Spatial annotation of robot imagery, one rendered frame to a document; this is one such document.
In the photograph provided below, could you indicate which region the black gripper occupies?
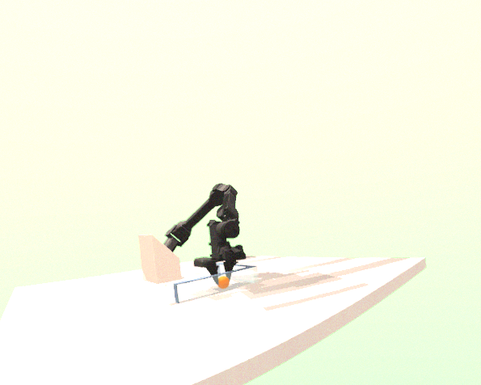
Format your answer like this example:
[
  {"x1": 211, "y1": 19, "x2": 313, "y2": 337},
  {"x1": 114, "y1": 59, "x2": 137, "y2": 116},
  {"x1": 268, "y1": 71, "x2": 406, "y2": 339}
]
[{"x1": 193, "y1": 239, "x2": 246, "y2": 275}]

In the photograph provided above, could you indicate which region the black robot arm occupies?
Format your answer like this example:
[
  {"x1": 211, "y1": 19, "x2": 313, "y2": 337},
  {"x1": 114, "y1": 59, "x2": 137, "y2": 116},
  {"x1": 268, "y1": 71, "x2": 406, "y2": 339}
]
[{"x1": 164, "y1": 183, "x2": 243, "y2": 262}]

